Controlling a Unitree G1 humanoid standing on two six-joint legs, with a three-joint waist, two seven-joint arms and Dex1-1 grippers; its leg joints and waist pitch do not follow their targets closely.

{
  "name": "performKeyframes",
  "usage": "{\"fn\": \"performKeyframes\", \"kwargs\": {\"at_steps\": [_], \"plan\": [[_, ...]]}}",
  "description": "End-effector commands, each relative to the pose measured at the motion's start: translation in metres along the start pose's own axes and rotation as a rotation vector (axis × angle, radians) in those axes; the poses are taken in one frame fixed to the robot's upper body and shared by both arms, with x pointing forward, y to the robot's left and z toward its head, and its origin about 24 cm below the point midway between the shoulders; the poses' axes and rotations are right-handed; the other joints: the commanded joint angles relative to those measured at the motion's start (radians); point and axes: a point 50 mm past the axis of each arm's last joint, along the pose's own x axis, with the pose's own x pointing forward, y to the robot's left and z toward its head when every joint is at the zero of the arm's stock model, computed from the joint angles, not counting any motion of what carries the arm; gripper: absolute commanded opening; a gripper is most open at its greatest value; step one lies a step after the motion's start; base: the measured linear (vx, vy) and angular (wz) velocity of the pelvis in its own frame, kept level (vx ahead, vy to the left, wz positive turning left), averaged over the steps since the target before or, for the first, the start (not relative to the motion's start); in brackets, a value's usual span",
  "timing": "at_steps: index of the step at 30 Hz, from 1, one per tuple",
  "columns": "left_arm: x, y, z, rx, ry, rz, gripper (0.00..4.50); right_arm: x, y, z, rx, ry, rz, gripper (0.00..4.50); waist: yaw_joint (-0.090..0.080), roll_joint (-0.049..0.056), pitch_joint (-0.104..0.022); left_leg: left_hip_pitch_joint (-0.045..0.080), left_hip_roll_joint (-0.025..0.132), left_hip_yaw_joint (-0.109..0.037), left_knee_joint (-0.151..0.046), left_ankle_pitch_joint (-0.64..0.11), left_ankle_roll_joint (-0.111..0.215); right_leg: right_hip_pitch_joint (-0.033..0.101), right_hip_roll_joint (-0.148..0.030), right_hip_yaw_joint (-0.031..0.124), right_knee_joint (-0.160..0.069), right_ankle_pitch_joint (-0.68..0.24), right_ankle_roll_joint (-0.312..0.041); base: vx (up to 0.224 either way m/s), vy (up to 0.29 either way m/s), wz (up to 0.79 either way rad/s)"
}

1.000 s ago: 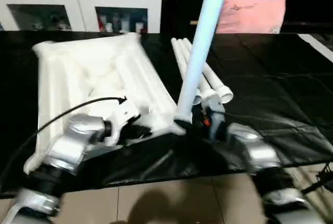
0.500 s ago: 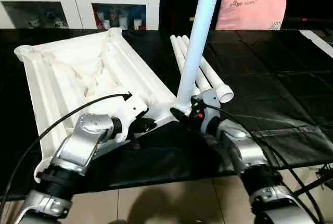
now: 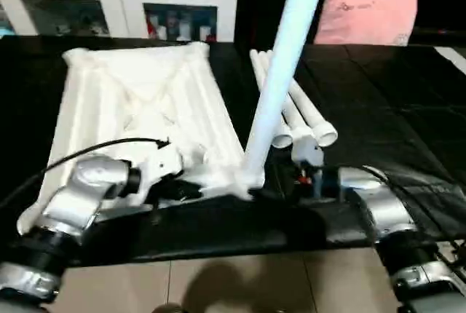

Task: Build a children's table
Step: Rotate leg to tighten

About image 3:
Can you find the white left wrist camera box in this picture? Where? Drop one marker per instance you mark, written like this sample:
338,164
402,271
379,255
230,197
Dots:
160,164

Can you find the black work mat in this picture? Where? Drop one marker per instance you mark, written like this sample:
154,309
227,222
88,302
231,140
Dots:
393,109

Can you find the white plastic table leg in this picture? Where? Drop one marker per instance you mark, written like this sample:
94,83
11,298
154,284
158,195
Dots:
287,51
317,120
298,127
280,137

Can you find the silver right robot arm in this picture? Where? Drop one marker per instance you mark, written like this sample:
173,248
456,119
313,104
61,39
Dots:
393,218

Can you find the pink printed pillow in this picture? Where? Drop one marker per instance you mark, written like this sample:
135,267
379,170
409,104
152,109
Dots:
368,16

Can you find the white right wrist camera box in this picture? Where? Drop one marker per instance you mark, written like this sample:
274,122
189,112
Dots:
307,154

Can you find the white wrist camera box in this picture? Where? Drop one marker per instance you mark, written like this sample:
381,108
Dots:
160,164
307,154

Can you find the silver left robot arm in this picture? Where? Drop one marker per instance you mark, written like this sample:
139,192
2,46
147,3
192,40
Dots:
73,204

